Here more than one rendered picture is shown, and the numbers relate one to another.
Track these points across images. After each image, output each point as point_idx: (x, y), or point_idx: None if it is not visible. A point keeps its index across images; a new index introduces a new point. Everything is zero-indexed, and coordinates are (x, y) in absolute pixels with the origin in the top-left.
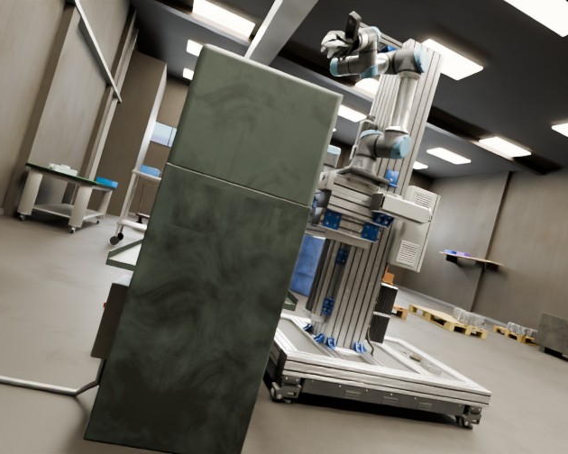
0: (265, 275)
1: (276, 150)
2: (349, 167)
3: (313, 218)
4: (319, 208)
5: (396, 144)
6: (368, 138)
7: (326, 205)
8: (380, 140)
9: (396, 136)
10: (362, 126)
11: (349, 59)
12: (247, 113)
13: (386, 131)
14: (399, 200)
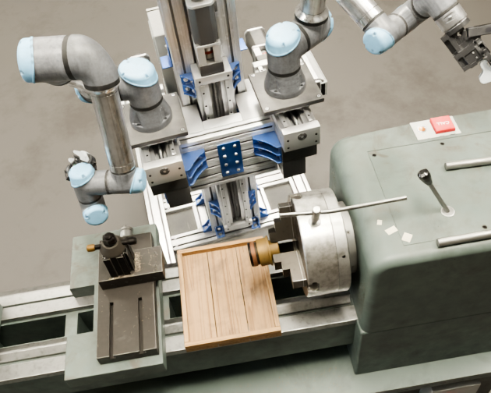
0: None
1: None
2: (316, 100)
3: (284, 173)
4: (294, 161)
5: (330, 30)
6: (298, 47)
7: (315, 153)
8: (313, 40)
9: (327, 22)
10: (208, 14)
11: (407, 28)
12: None
13: (317, 24)
14: (320, 69)
